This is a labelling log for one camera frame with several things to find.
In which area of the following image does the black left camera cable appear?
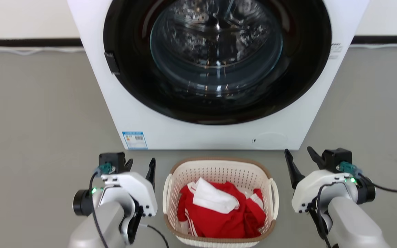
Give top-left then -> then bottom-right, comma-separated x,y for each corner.
88,163 -> 113,248

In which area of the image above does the cream perforated laundry basket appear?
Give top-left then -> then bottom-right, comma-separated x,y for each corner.
163,157 -> 279,248

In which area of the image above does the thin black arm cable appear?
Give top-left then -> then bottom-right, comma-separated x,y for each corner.
140,223 -> 170,248
308,184 -> 338,248

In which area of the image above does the small printed text sticker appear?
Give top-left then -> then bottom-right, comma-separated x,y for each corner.
329,43 -> 343,60

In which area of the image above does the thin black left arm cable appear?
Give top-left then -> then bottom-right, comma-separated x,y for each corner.
140,223 -> 170,248

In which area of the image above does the black washer door latch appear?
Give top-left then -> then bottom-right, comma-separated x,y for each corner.
104,52 -> 120,75

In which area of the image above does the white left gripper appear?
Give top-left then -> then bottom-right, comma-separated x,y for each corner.
100,158 -> 158,217

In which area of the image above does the red garment with white stripes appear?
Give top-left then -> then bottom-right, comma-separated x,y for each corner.
177,182 -> 266,239

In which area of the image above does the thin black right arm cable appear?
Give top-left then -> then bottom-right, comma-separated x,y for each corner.
308,184 -> 338,248

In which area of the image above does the blue energy label sticker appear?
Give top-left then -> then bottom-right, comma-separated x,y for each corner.
122,131 -> 148,150

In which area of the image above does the white floor cable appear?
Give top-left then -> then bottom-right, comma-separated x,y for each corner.
0,45 -> 85,55
350,44 -> 397,52

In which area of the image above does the black round glass washer door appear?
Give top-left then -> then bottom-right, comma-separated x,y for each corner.
103,0 -> 332,125

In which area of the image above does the white front-load washing machine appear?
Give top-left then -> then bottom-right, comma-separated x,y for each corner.
67,0 -> 369,151

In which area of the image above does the black camera cable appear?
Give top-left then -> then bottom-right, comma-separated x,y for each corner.
88,163 -> 113,248
336,161 -> 397,194

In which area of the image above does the round white filter cover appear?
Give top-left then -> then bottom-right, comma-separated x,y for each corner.
253,133 -> 288,149

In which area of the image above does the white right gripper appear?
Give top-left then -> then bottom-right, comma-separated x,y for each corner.
284,146 -> 358,213

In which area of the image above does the black right camera cable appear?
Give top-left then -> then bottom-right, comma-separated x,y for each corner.
336,161 -> 397,194

